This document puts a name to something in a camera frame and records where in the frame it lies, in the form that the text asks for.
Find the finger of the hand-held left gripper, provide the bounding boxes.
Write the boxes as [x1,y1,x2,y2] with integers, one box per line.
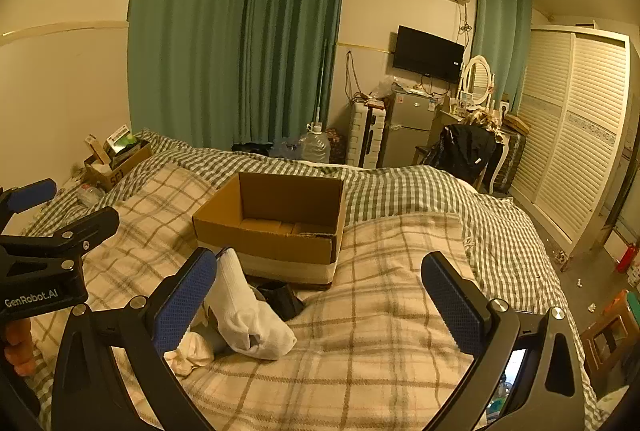
[47,206,121,259]
[0,178,57,227]

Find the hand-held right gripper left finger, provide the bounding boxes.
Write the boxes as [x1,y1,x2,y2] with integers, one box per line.
[50,247,218,431]

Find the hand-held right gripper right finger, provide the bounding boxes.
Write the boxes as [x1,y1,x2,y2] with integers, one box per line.
[421,251,586,431]

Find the white sock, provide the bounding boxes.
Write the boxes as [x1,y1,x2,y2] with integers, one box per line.
[207,247,297,360]

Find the cream cloth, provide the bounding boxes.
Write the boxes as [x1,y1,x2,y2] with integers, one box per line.
[167,331,216,374]

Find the black cloth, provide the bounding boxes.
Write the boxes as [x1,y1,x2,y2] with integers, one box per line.
[255,282,305,321]

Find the person's left hand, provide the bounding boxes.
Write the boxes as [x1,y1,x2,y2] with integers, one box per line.
[0,318,36,378]

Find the clear plastic bottle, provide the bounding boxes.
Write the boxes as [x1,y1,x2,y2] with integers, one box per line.
[76,185,106,206]

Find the small printed cardboard box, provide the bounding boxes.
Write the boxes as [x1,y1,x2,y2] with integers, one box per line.
[83,138,153,192]

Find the green white booklet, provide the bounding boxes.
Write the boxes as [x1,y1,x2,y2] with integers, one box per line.
[105,125,138,156]

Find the cream plaid blanket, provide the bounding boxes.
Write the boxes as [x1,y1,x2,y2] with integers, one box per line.
[30,163,501,431]

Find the wooden chair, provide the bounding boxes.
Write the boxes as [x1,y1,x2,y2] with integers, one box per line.
[414,143,441,168]

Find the black jacket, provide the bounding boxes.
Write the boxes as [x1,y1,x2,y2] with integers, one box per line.
[436,123,496,182]

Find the grey suitcase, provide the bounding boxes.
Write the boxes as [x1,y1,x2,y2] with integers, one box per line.
[492,126,527,192]

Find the wooden stool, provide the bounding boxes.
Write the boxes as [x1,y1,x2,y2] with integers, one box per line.
[580,306,633,377]

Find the black bag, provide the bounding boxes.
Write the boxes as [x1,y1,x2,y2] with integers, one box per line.
[231,142,275,156]

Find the silver small fridge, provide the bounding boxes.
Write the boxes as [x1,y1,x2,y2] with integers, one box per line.
[382,90,443,169]

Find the red fire extinguisher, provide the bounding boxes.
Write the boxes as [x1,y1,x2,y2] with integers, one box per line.
[616,243,638,273]

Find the pack of water bottles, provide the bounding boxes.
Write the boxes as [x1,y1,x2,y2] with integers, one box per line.
[272,138,301,159]

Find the white ribbed suitcase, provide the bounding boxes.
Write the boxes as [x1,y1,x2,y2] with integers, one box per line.
[346,102,387,170]

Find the dark patterned bag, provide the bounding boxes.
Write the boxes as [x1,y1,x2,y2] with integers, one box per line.
[325,127,347,164]

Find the large clear water jug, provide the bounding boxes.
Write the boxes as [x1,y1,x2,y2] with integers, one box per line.
[299,123,331,165]

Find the white louvred wardrobe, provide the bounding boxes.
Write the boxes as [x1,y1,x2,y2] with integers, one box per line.
[510,25,632,257]

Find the wide green curtain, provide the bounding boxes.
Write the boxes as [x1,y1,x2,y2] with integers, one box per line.
[127,0,256,152]

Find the white oval mirror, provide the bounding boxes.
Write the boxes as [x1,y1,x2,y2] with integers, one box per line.
[457,55,495,108]

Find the white pole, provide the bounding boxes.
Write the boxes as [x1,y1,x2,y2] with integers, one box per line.
[312,40,331,132]

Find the narrow green curtain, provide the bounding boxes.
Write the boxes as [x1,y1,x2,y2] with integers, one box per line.
[472,0,533,112]

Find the green window curtain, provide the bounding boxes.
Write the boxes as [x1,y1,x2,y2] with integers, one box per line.
[240,0,348,152]

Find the black wall television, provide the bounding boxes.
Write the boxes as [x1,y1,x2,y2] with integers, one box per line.
[391,25,465,85]

